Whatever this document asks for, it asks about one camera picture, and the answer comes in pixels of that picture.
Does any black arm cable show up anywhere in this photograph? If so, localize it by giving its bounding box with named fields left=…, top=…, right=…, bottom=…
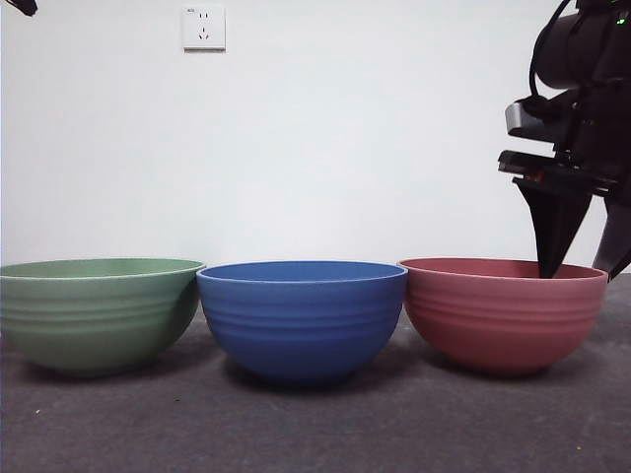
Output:
left=527, top=0, right=578, bottom=117

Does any white wall socket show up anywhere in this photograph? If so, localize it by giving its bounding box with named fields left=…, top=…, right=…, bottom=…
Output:
left=181, top=4, right=228, bottom=53

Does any green ribbed bowl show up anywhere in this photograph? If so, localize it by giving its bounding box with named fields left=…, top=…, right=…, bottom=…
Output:
left=0, top=256, right=208, bottom=380

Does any right wrist grey camera box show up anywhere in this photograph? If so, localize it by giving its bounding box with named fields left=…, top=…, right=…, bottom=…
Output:
left=503, top=97, right=586, bottom=145

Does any blue ribbed bowl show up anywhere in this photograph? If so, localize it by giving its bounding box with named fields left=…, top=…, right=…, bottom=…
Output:
left=194, top=260, right=410, bottom=387

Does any red ribbed bowl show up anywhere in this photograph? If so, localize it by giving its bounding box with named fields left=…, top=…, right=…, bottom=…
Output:
left=396, top=255, right=609, bottom=379

